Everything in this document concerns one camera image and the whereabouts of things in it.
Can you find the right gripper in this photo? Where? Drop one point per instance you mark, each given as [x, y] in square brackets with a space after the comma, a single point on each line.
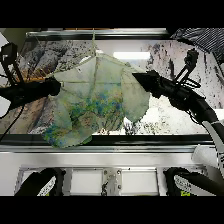
[156, 84]

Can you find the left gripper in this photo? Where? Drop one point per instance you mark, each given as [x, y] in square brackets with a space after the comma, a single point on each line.
[52, 87]

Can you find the silver frame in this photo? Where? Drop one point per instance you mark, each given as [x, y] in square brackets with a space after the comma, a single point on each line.
[100, 156]

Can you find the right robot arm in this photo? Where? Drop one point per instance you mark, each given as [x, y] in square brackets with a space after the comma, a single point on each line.
[196, 106]

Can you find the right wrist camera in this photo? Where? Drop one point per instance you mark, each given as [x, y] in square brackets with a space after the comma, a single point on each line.
[190, 61]

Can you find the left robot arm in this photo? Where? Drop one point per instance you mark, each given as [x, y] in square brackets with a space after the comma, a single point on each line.
[23, 92]

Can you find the striped garment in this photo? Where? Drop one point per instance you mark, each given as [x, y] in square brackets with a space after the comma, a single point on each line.
[203, 38]

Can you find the pale green printed garment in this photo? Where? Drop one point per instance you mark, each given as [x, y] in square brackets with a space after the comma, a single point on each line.
[96, 100]

